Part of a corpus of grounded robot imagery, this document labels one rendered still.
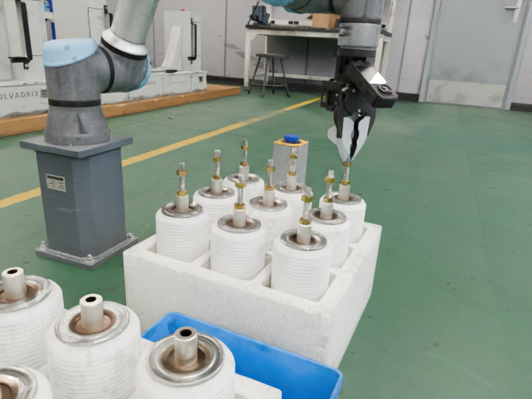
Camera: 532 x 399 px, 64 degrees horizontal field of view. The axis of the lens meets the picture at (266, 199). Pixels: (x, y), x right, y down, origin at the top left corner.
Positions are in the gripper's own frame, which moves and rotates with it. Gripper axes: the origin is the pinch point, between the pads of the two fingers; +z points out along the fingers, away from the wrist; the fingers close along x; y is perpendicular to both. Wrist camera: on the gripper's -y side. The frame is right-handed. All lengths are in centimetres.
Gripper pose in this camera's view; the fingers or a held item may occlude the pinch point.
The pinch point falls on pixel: (350, 155)
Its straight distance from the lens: 86.8
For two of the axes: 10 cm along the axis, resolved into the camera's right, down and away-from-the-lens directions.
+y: -4.7, -3.3, 8.2
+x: -8.8, 1.1, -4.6
